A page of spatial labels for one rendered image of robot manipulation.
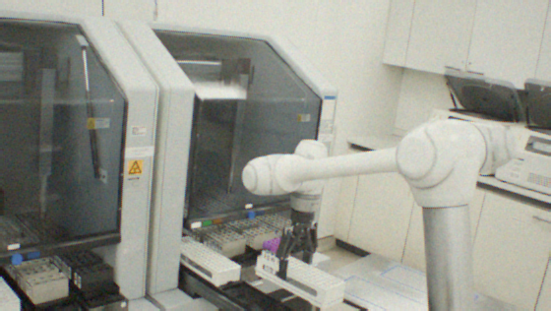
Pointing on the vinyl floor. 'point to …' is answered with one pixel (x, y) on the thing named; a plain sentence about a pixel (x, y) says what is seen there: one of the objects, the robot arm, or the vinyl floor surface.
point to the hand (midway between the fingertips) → (294, 268)
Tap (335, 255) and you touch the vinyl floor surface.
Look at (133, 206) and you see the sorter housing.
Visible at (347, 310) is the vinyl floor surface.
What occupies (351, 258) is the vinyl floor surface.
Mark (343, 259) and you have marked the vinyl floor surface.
